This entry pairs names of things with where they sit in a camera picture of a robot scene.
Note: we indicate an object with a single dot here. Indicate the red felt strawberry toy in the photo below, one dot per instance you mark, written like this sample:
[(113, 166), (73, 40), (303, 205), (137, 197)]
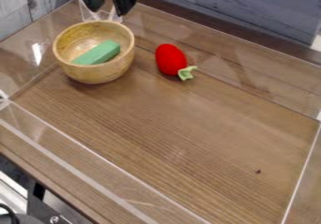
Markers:
[(172, 62)]

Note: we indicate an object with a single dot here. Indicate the light brown wooden bowl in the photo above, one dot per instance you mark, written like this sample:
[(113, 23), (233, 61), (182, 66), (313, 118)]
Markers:
[(81, 38)]

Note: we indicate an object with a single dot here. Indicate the grey blue sofa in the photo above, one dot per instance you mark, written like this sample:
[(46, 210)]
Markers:
[(292, 19)]

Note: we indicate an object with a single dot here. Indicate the black metal table bracket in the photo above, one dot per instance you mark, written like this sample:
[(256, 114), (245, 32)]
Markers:
[(38, 209)]

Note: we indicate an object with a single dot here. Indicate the green rectangular block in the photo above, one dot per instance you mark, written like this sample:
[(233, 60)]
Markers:
[(101, 54)]

